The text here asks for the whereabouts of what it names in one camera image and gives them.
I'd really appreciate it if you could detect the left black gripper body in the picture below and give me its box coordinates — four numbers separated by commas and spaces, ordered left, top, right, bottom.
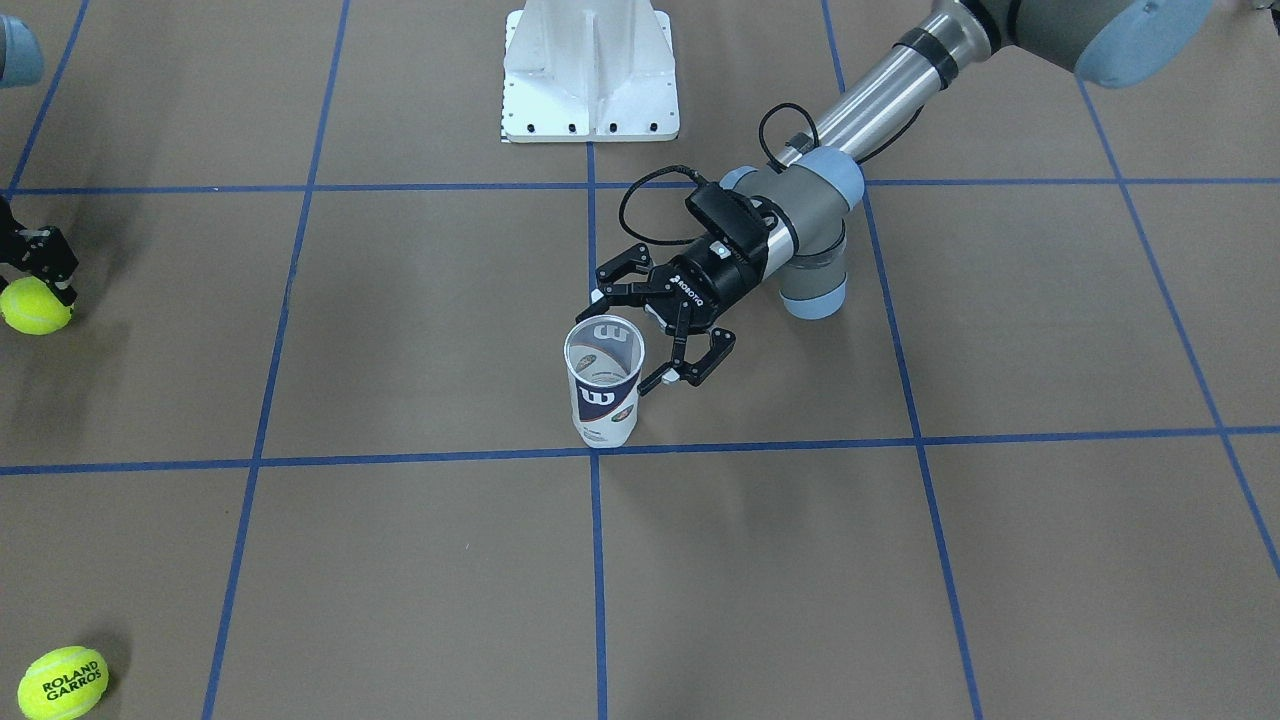
655, 231, 768, 331

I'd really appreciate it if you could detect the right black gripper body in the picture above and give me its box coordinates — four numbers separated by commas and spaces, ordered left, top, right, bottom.
0, 199, 29, 269

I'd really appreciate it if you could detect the white tennis ball can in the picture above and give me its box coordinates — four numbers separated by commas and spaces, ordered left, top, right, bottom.
563, 314, 646, 448

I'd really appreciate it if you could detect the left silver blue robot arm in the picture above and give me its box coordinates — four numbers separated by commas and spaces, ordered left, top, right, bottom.
585, 1, 1211, 395

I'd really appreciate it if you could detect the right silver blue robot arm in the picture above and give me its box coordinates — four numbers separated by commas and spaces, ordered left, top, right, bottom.
1, 15, 79, 307

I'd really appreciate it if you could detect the Roland Garros yellow tennis ball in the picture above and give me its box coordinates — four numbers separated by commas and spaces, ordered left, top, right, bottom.
15, 646, 110, 719

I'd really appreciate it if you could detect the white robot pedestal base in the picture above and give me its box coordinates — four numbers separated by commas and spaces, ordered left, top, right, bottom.
500, 1, 681, 143

